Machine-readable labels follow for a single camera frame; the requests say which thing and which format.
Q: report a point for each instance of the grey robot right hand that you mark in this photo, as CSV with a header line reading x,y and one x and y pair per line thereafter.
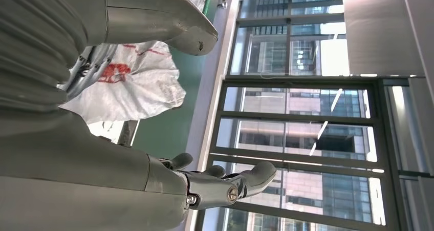
x,y
67,154

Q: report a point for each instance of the white mailer package black print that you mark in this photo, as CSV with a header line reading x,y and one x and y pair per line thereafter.
x,y
145,87

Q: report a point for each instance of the glass window grey frame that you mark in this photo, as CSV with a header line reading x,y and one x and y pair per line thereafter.
x,y
271,53

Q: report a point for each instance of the glass window black frame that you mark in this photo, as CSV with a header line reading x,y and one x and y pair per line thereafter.
x,y
298,134

